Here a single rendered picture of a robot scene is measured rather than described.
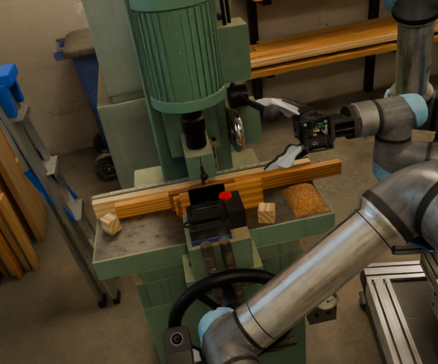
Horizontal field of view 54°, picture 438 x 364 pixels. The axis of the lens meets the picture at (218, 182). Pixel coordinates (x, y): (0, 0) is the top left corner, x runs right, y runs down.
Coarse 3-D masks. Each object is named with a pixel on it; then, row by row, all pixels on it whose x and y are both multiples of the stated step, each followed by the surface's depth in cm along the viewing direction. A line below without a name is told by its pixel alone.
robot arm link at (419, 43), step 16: (384, 0) 98; (400, 0) 96; (416, 0) 94; (432, 0) 93; (400, 16) 100; (416, 16) 97; (432, 16) 97; (400, 32) 106; (416, 32) 103; (432, 32) 104; (400, 48) 109; (416, 48) 106; (432, 48) 110; (400, 64) 113; (416, 64) 110; (400, 80) 117; (416, 80) 115; (432, 96) 122
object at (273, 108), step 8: (232, 88) 116; (240, 88) 116; (232, 96) 115; (240, 96) 112; (232, 104) 116; (240, 104) 117; (248, 104) 101; (256, 104) 93; (264, 112) 81; (272, 112) 80; (280, 112) 81; (272, 120) 81
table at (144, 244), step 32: (320, 192) 114; (128, 224) 113; (160, 224) 111; (256, 224) 106; (288, 224) 106; (320, 224) 107; (96, 256) 104; (128, 256) 103; (160, 256) 104; (256, 256) 101
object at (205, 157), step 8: (184, 136) 114; (208, 136) 113; (184, 144) 110; (208, 144) 108; (184, 152) 107; (192, 152) 106; (200, 152) 106; (208, 152) 105; (192, 160) 105; (200, 160) 105; (208, 160) 106; (192, 168) 106; (208, 168) 107; (192, 176) 107
